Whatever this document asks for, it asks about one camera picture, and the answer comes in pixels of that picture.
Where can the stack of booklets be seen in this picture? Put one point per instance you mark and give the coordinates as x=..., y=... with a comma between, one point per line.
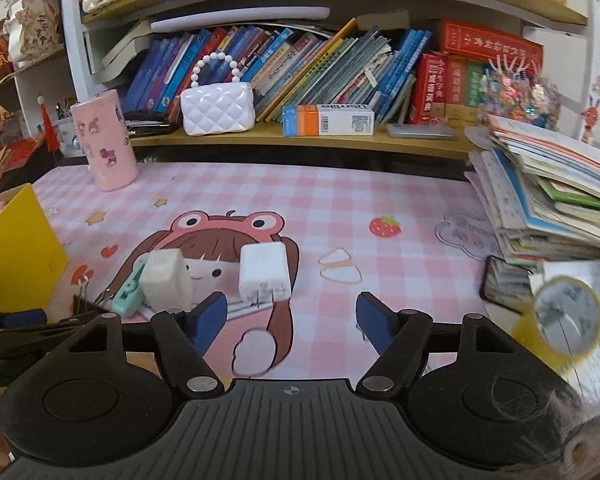
x=545, y=195

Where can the red boxed book set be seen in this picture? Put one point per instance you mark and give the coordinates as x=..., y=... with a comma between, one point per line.
x=480, y=60

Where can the yellow cardboard box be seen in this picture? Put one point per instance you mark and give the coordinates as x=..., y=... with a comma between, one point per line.
x=25, y=250

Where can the black binder clips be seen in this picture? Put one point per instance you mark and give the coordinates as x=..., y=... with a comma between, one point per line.
x=90, y=300

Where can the black smartphone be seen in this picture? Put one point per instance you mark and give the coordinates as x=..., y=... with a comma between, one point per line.
x=505, y=285

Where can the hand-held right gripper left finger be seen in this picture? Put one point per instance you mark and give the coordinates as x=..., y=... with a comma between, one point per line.
x=207, y=321

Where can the colourful antler decoration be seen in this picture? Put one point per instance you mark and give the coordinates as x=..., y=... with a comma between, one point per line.
x=522, y=95

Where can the pink printed cylinder container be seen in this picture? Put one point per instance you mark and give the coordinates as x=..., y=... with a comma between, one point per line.
x=107, y=145

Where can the pen holder with pens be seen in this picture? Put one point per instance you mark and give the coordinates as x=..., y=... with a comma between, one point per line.
x=70, y=132

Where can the wooden rabbit decoration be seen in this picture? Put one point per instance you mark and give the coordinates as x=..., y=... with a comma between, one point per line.
x=35, y=25

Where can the grey flat case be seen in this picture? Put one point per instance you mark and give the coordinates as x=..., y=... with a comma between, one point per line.
x=420, y=131

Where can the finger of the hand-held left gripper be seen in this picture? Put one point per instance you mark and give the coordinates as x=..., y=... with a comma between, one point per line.
x=25, y=327

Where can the pink checked table mat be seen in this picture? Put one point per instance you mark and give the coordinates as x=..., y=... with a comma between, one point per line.
x=330, y=200

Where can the white cube charger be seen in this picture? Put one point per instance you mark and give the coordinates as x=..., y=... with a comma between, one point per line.
x=166, y=280

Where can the white desk shelf unit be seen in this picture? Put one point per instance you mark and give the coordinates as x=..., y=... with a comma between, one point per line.
x=30, y=82

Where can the red tassel figurine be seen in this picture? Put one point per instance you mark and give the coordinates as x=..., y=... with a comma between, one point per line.
x=49, y=125

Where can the white quilted handbag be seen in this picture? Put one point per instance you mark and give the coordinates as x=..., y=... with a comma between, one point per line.
x=217, y=110

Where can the row of blue books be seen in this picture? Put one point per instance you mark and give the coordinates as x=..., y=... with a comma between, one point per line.
x=305, y=70

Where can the orange and white carton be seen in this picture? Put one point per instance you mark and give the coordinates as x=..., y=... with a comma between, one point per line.
x=325, y=120

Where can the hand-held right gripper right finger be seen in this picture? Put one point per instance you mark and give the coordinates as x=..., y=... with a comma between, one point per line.
x=375, y=321

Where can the yellow tape roll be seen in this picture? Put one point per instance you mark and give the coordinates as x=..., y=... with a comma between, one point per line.
x=565, y=320

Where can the wooden bookshelf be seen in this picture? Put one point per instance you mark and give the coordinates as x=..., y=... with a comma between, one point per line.
x=305, y=145

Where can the grey fuzzy cuff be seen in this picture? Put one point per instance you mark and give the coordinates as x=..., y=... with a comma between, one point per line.
x=580, y=425

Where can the white rolled paper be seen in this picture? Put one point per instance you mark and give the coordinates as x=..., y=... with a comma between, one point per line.
x=240, y=17

